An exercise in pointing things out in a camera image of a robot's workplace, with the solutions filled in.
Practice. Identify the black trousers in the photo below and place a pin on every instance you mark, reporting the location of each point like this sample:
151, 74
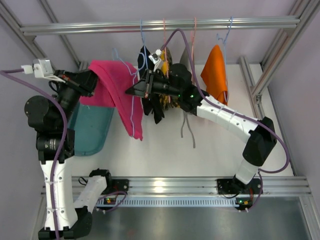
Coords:
150, 105

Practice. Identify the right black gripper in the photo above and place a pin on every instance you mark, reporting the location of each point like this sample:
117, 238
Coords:
149, 85

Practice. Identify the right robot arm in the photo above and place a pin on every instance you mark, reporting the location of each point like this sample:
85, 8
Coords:
256, 134

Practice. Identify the grey trousers with drawstrings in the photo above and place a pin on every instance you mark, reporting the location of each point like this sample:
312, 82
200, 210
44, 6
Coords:
184, 59

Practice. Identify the teal plastic bin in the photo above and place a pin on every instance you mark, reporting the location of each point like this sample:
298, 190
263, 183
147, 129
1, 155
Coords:
91, 125

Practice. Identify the orange trousers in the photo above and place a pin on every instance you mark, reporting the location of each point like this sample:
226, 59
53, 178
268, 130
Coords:
214, 75

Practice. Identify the pink hanger with grey trousers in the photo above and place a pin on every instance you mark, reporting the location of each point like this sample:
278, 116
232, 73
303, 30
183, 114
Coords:
192, 38

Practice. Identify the blue hanger with black trousers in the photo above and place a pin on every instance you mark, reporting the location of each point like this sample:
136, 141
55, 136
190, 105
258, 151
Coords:
143, 45

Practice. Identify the blue hanger with orange trousers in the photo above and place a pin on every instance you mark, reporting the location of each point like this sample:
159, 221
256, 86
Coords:
224, 41

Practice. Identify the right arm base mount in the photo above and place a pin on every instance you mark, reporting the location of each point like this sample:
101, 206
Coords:
246, 196

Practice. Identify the light blue wire hanger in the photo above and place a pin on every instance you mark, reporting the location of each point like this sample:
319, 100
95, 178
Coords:
136, 107

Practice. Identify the camouflage trousers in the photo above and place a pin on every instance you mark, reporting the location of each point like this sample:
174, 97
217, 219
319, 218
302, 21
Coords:
163, 98

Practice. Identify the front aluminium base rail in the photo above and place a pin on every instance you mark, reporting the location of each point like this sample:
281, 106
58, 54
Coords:
273, 186

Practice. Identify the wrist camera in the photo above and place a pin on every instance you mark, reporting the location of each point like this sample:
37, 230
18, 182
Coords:
155, 58
41, 68

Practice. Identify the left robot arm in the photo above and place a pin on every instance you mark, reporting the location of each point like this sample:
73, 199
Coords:
66, 217

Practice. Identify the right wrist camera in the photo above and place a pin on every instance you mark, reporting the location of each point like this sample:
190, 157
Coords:
155, 58

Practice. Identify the pink trousers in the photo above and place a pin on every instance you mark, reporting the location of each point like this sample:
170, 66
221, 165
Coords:
113, 80

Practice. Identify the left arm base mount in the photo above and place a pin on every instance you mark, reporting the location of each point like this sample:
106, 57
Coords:
114, 195

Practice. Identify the slotted grey cable duct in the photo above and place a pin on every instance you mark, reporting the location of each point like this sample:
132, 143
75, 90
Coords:
178, 201

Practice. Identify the pink hanger with camouflage trousers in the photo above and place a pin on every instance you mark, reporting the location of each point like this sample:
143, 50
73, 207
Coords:
167, 62

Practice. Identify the aluminium hanging rail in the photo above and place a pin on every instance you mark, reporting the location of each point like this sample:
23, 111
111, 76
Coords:
279, 22

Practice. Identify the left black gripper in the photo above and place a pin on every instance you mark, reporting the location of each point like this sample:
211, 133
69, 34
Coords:
81, 81

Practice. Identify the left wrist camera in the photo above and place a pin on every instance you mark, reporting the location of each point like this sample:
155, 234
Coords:
41, 68

